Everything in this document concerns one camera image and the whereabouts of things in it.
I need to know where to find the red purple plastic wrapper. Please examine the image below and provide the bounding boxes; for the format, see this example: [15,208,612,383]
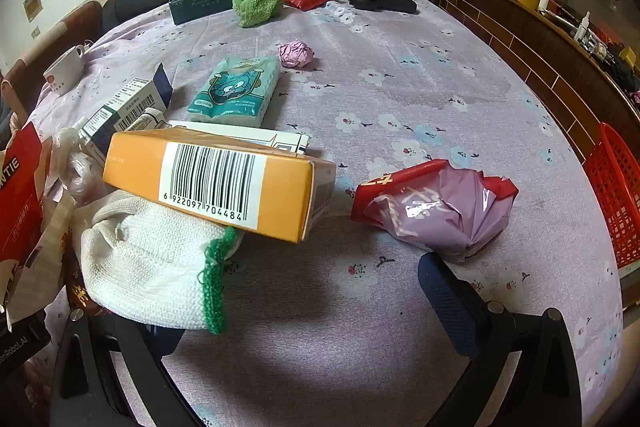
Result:
[350,159,520,264]

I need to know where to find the black umbrella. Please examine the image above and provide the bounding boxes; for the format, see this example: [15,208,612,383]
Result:
[597,52,640,98]

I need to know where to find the brown upholstered chair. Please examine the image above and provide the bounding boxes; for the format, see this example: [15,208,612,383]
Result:
[0,1,103,122]

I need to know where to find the green towel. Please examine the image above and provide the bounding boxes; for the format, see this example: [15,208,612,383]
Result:
[233,0,284,28]

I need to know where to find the blue white medicine box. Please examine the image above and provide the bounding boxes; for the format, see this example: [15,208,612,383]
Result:
[77,63,174,158]

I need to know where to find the knotted plastic bag pink contents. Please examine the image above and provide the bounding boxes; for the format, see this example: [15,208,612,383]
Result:
[50,127,108,202]

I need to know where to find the white cup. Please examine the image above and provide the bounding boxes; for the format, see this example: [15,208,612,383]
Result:
[42,45,86,96]

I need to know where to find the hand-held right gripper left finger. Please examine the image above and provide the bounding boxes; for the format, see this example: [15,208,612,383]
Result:
[50,307,206,427]

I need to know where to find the purple floral tablecloth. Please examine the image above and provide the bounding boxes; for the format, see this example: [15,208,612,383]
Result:
[30,0,626,427]

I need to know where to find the white plastic bottle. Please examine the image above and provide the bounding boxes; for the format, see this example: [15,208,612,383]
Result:
[120,107,166,132]

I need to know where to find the teal tissue pack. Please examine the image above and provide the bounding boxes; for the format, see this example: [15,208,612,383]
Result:
[186,56,281,128]

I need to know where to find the orange cardboard box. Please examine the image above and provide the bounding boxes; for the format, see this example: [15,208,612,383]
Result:
[102,129,338,244]

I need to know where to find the wooden brick-pattern cabinet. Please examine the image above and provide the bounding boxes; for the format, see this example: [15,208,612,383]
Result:
[415,0,640,168]

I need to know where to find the red white paper packet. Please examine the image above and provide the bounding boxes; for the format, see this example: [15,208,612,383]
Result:
[0,122,76,323]

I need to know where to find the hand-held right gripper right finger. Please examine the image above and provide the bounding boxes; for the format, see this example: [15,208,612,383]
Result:
[417,252,583,427]

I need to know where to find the pink crumpled wrapper ball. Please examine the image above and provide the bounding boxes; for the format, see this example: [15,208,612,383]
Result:
[278,41,316,69]

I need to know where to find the white knitted cloth green trim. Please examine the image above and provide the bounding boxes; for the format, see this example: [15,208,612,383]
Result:
[79,189,246,335]

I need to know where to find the long white medicine box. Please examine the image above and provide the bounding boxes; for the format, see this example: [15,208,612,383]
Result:
[165,119,312,158]

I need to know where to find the dark red snack packet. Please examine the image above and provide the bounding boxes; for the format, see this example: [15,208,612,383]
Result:
[62,257,101,315]

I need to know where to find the red plastic basket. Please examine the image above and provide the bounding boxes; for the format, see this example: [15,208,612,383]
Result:
[582,123,640,270]

